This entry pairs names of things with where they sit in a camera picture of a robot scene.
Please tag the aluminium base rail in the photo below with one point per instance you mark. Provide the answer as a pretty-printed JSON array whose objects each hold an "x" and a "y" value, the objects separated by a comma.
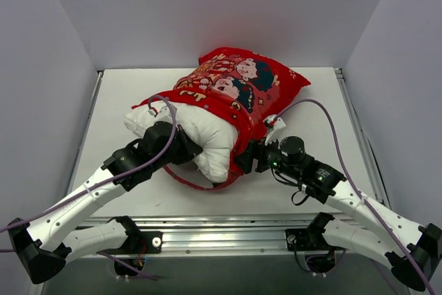
[{"x": 218, "y": 236}]

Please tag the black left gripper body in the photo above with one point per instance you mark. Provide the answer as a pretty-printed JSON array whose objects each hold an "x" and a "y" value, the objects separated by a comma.
[{"x": 186, "y": 146}]

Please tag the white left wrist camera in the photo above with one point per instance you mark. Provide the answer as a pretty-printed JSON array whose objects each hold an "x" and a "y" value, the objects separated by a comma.
[{"x": 163, "y": 112}]

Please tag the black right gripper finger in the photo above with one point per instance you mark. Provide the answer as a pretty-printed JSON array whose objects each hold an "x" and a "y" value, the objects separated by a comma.
[
  {"x": 254, "y": 147},
  {"x": 245, "y": 163}
]

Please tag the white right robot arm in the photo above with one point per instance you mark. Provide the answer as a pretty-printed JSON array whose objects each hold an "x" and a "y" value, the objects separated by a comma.
[{"x": 411, "y": 251}]

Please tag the left side aluminium rail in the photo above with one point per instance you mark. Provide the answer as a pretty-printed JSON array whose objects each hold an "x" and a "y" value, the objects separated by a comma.
[{"x": 93, "y": 100}]

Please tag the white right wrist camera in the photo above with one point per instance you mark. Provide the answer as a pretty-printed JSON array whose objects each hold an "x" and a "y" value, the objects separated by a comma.
[{"x": 275, "y": 126}]

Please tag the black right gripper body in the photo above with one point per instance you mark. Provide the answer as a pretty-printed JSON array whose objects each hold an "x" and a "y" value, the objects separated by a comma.
[{"x": 254, "y": 156}]

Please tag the right side aluminium rail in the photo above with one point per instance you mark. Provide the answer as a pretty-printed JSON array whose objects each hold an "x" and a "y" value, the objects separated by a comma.
[{"x": 364, "y": 145}]

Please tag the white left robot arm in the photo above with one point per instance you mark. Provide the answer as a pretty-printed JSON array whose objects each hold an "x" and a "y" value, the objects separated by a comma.
[{"x": 48, "y": 243}]

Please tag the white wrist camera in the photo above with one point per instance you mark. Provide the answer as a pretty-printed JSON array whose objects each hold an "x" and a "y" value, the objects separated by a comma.
[
  {"x": 275, "y": 126},
  {"x": 163, "y": 112}
]

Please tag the red printed pillowcase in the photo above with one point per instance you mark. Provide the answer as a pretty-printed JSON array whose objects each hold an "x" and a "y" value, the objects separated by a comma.
[{"x": 242, "y": 88}]

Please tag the white pillow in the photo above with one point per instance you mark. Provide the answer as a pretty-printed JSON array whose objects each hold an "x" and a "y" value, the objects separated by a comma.
[{"x": 216, "y": 136}]

